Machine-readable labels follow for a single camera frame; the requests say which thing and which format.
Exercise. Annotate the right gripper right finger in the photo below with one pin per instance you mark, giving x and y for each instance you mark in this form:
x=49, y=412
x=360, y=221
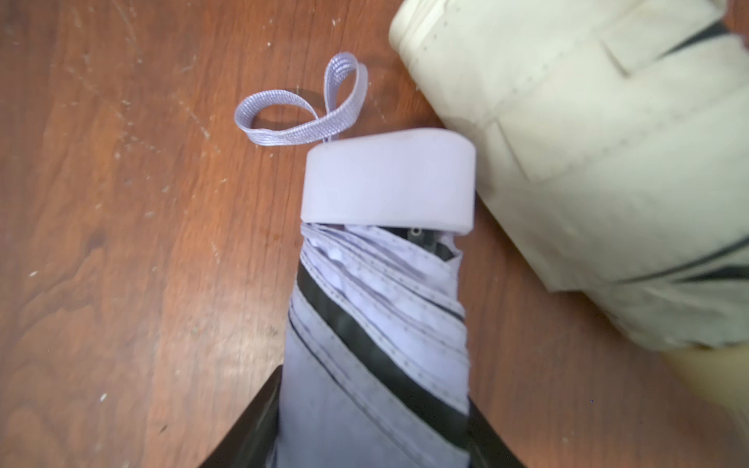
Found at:
x=486, y=448

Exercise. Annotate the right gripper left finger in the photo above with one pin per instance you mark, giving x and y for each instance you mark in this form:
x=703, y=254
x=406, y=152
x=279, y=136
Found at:
x=250, y=442

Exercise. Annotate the lilac umbrella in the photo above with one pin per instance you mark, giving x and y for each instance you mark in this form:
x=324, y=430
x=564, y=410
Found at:
x=376, y=367

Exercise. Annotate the beige umbrella right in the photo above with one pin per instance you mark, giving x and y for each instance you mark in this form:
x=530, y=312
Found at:
x=612, y=141

